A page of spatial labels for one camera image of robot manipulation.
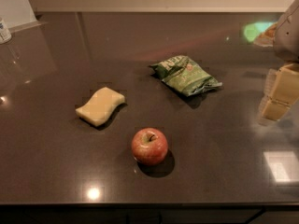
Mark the white bottle with label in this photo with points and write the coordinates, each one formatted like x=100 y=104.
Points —
x=5 y=34

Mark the yellow sponge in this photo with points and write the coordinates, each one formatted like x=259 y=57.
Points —
x=100 y=107

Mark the green jalapeno chip bag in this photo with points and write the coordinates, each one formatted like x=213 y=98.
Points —
x=185 y=76

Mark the red apple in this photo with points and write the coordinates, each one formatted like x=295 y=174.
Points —
x=149 y=146

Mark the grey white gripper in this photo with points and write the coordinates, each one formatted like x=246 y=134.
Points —
x=288 y=36

